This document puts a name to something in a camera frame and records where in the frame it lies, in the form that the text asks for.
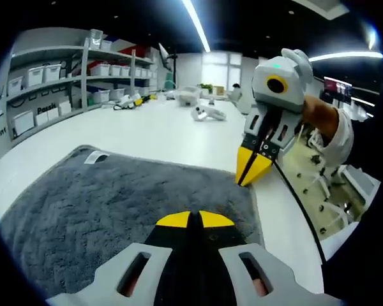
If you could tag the white office chair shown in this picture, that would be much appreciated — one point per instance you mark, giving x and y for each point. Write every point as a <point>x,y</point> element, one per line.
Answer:
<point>360,185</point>

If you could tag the cardboard box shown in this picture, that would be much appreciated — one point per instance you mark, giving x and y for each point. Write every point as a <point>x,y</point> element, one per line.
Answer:
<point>219,90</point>

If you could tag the large hanging screen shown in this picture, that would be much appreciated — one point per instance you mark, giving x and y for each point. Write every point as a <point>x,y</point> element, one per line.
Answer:
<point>338,89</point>

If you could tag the person's right hand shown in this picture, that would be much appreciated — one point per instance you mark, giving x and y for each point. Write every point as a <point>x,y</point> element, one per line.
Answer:
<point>320,118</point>

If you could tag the small potted plant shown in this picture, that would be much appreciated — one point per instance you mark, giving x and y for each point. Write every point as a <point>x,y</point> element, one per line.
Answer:
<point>205,87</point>

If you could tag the clear plastic container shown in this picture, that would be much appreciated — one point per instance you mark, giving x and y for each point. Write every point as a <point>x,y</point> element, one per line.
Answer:
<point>188,95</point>

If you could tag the idle yellow white gripper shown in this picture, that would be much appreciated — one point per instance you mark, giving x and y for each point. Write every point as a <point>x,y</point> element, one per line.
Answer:
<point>131,102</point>

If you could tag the rows of white storage bins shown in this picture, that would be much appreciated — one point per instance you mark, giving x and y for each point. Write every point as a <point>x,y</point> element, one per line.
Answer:
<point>35,76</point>

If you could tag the grey metal shelving unit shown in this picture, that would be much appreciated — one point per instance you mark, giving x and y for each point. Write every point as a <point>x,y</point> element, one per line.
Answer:
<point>84,79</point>

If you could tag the grey towel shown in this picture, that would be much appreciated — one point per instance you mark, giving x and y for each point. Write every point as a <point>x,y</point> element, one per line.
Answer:
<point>115,207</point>

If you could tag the short ceiling light strip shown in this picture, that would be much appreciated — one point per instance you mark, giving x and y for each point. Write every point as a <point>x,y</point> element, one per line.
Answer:
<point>344,56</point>

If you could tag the person's dark clothed torso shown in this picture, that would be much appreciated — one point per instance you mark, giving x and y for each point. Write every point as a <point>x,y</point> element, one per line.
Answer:
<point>364,255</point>

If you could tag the black floor stand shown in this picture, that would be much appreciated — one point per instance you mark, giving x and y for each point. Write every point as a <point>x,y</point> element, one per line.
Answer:
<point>175,70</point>

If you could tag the long ceiling light strip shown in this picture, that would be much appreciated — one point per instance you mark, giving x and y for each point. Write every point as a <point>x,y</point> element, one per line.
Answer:
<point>196,25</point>

